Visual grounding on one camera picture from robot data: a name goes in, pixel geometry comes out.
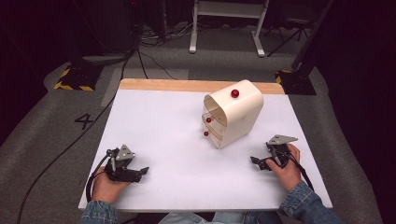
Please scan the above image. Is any left hand-held gripper black cable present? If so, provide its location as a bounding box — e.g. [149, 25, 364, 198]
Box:
[85, 151, 114, 203]

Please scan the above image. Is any person's right hand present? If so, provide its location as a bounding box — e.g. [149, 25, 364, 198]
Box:
[265, 143, 303, 193]

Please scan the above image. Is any black stand with striped base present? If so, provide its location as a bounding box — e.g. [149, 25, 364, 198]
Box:
[52, 0, 105, 92]
[275, 0, 335, 96]

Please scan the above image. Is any thin black floor cable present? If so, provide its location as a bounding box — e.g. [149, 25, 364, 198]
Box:
[136, 50, 178, 80]

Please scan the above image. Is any cream drawer cabinet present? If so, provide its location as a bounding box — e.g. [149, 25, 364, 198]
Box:
[201, 78, 264, 150]

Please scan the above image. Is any black tripod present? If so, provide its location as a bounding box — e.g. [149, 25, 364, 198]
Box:
[266, 17, 314, 58]

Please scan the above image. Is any cream drawer with red knob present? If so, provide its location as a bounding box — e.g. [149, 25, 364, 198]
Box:
[202, 113, 228, 129]
[203, 124, 226, 147]

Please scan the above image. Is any long black floor cable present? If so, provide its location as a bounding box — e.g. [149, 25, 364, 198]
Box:
[16, 49, 138, 224]

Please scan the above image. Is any person's left hand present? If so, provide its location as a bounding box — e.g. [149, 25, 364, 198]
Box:
[91, 166, 132, 205]

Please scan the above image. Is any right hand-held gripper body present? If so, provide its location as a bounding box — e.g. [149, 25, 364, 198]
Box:
[265, 133, 299, 170]

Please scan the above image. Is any white metal table frame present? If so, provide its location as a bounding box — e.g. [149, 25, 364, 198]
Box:
[189, 0, 271, 58]

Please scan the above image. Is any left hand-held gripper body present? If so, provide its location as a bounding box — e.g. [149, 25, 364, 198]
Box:
[104, 144, 143, 183]

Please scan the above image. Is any white table mat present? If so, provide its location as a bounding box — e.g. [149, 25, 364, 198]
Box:
[78, 89, 333, 213]

